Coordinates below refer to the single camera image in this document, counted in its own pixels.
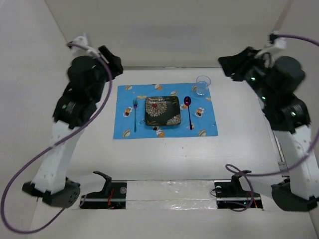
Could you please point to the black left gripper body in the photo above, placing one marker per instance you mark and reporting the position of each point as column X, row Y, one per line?
column 114, row 69

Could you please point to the purple metal spoon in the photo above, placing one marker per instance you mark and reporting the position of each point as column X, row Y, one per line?
column 187, row 102

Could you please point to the blue patterned cloth napkin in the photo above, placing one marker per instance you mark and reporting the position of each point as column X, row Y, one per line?
column 201, row 112

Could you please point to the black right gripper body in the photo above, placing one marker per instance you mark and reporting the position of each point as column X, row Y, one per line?
column 255, row 74

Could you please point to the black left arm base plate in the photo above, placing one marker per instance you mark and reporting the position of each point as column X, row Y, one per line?
column 112, row 196

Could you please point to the iridescent metal fork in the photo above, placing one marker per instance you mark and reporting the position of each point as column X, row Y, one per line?
column 135, row 104

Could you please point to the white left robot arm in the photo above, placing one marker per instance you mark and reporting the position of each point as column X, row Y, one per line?
column 78, row 106

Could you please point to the black floral square plate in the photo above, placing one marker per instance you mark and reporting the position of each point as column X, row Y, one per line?
column 162, row 111

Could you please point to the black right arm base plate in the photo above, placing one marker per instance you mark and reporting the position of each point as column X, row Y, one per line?
column 230, row 195

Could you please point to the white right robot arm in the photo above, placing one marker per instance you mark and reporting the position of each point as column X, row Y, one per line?
column 296, row 187

